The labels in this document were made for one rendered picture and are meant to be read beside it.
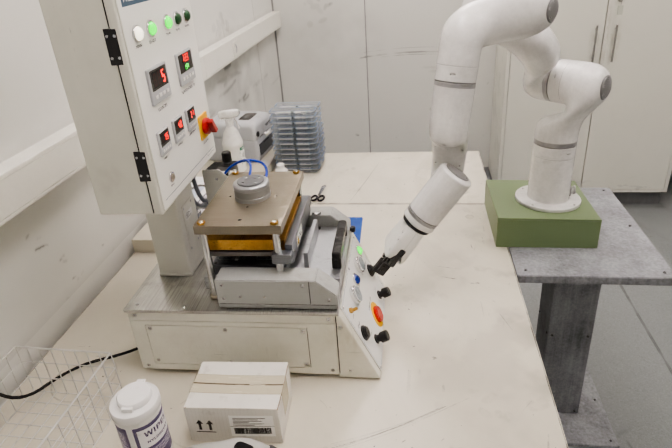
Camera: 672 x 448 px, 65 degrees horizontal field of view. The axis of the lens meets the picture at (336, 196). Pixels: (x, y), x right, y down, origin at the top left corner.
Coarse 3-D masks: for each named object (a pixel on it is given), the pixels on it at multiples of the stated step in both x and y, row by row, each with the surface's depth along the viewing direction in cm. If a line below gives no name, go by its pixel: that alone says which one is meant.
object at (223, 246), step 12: (288, 228) 113; (216, 240) 111; (228, 240) 110; (240, 240) 110; (252, 240) 110; (264, 240) 109; (216, 252) 112; (228, 252) 112; (240, 252) 111; (252, 252) 111; (264, 252) 111
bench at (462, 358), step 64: (384, 192) 197; (448, 256) 155; (128, 320) 138; (384, 320) 131; (448, 320) 130; (512, 320) 128; (320, 384) 114; (384, 384) 113; (448, 384) 112; (512, 384) 110
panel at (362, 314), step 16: (352, 240) 134; (352, 256) 129; (352, 272) 124; (368, 272) 135; (368, 288) 130; (352, 304) 116; (368, 304) 125; (384, 304) 136; (352, 320) 112; (368, 320) 121
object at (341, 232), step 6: (342, 222) 124; (342, 228) 121; (336, 234) 119; (342, 234) 119; (336, 240) 117; (342, 240) 117; (336, 246) 115; (342, 246) 116; (336, 252) 112; (336, 258) 113; (336, 264) 113
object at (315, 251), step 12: (312, 228) 122; (324, 228) 130; (336, 228) 130; (348, 228) 130; (312, 240) 119; (324, 240) 125; (348, 240) 129; (300, 252) 121; (312, 252) 119; (324, 252) 120; (300, 264) 116; (312, 264) 116; (324, 264) 116; (336, 276) 111
